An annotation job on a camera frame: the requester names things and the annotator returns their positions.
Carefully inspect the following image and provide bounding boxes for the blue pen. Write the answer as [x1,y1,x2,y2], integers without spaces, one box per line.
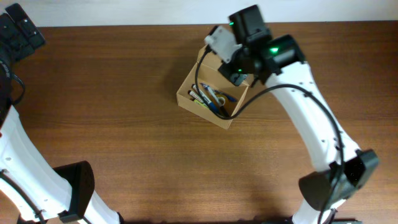
[200,83,238,103]

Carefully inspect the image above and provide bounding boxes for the yellow tape roll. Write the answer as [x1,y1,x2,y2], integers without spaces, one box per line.
[217,95,237,116]

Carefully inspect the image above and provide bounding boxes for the brown cardboard box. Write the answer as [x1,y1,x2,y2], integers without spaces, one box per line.
[176,52,249,129]

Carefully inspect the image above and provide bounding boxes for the white marker blue cap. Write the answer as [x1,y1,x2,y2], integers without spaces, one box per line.
[192,84,220,114]

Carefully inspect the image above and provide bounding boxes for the yellow highlighter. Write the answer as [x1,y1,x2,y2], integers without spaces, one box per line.
[193,99,209,109]

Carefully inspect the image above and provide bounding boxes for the white marker black cap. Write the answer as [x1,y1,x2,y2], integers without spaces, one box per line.
[188,90,204,103]

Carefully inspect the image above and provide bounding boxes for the grey black permanent marker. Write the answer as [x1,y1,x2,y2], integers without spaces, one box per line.
[207,87,229,117]

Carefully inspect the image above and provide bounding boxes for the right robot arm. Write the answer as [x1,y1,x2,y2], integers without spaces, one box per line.
[225,5,379,223]

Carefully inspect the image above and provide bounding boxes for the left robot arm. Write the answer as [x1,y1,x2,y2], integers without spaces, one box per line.
[1,3,124,224]

